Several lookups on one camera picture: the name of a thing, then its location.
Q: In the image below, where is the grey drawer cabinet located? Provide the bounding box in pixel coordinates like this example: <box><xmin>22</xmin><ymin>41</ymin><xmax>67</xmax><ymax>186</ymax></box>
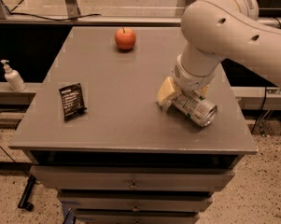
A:
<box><xmin>11</xmin><ymin>27</ymin><xmax>257</xmax><ymax>224</ymax></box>

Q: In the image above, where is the white pump bottle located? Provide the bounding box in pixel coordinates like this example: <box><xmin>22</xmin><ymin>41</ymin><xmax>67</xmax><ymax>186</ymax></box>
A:
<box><xmin>1</xmin><ymin>60</ymin><xmax>26</xmax><ymax>91</ymax></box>

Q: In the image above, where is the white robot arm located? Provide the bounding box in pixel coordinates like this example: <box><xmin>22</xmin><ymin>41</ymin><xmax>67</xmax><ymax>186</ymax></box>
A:
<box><xmin>157</xmin><ymin>0</ymin><xmax>281</xmax><ymax>107</ymax></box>

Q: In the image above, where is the black floor cable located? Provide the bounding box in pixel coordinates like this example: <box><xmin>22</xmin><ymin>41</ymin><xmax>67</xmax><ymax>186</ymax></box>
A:
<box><xmin>0</xmin><ymin>109</ymin><xmax>32</xmax><ymax>175</ymax></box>

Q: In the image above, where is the black clamp on floor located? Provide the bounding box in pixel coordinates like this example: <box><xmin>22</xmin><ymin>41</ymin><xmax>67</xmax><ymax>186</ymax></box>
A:
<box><xmin>18</xmin><ymin>175</ymin><xmax>35</xmax><ymax>212</ymax></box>

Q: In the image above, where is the red apple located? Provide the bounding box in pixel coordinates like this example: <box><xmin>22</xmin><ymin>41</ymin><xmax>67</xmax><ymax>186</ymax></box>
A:
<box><xmin>115</xmin><ymin>27</ymin><xmax>136</xmax><ymax>50</ymax></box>

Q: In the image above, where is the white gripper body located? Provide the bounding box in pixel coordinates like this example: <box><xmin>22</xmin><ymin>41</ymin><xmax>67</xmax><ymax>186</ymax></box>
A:
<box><xmin>172</xmin><ymin>54</ymin><xmax>216</xmax><ymax>91</ymax></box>

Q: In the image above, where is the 7up soda can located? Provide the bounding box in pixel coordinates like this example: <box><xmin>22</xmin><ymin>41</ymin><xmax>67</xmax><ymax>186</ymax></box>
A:
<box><xmin>172</xmin><ymin>93</ymin><xmax>218</xmax><ymax>127</ymax></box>

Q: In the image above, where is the black cable on railing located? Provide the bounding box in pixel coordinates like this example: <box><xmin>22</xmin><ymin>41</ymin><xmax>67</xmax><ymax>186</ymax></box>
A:
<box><xmin>0</xmin><ymin>12</ymin><xmax>102</xmax><ymax>21</ymax></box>

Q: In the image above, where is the black snack packet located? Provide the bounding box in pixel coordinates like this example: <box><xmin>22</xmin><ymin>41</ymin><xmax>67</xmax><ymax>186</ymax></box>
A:
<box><xmin>59</xmin><ymin>83</ymin><xmax>87</xmax><ymax>121</ymax></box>

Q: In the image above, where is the metal railing frame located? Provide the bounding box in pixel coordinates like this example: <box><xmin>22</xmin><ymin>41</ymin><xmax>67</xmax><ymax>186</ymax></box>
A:
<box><xmin>0</xmin><ymin>0</ymin><xmax>281</xmax><ymax>28</ymax></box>

